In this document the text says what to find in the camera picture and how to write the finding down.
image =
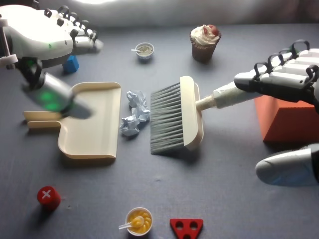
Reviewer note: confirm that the small bowl of grey soup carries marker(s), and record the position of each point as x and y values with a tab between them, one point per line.
147	53

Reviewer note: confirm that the blue hexagonal block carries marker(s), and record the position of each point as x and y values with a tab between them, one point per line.
71	65

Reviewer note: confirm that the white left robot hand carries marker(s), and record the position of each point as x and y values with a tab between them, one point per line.
37	32

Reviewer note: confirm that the toy cupcake with cream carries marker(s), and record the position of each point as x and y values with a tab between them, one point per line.
203	49

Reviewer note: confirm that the red cylinder with white cross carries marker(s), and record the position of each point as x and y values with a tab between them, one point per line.
49	199

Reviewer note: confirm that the white paper ball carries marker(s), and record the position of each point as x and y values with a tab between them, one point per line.
128	127
142	114
135	98

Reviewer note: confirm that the red triangle block with holes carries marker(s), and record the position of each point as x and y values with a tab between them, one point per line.
185	224

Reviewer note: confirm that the large orange block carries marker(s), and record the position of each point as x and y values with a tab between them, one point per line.
279	124

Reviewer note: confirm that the cream brush grey bristles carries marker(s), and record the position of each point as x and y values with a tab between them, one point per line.
190	112

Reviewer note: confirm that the white backdrop sheet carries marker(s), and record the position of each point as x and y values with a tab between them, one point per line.
174	12

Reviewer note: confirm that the cream plastic dustpan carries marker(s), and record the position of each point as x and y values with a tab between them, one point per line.
94	119

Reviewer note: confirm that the grey table cloth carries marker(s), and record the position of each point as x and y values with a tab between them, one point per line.
159	179

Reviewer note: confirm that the small bowl of yellow food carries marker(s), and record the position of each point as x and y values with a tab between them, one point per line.
142	224

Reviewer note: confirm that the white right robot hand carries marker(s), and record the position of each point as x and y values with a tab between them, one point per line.
286	72

